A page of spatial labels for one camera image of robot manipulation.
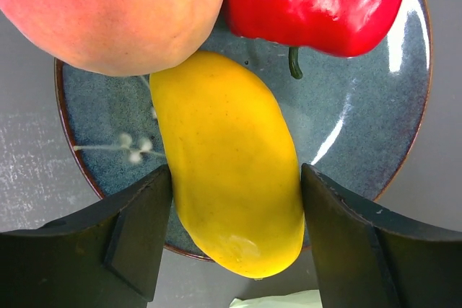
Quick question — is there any yellow mango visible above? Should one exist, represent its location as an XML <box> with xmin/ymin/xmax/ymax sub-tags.
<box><xmin>149</xmin><ymin>51</ymin><xmax>305</xmax><ymax>279</ymax></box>

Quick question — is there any red bell pepper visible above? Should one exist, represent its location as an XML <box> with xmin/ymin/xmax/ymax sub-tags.
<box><xmin>224</xmin><ymin>0</ymin><xmax>402</xmax><ymax>79</ymax></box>

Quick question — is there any peach coloured fruit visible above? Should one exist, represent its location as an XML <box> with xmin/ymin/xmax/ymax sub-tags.
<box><xmin>1</xmin><ymin>0</ymin><xmax>223</xmax><ymax>76</ymax></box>

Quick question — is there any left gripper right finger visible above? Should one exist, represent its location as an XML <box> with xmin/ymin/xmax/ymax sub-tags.
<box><xmin>301</xmin><ymin>164</ymin><xmax>461</xmax><ymax>307</ymax></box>

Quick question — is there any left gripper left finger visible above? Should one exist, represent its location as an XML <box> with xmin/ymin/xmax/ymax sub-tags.
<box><xmin>1</xmin><ymin>166</ymin><xmax>172</xmax><ymax>307</ymax></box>

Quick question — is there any pale green plastic bag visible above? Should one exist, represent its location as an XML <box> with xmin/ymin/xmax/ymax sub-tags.
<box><xmin>229</xmin><ymin>290</ymin><xmax>323</xmax><ymax>308</ymax></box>

